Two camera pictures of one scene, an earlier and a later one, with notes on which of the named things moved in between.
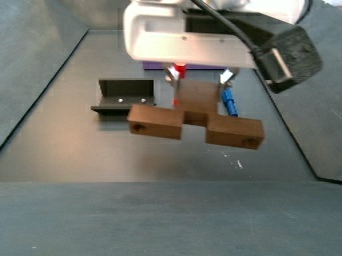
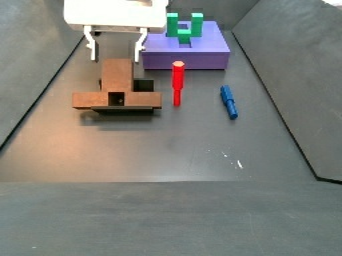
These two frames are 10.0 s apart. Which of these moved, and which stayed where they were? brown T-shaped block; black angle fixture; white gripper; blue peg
Moved: brown T-shaped block; white gripper
Stayed: blue peg; black angle fixture
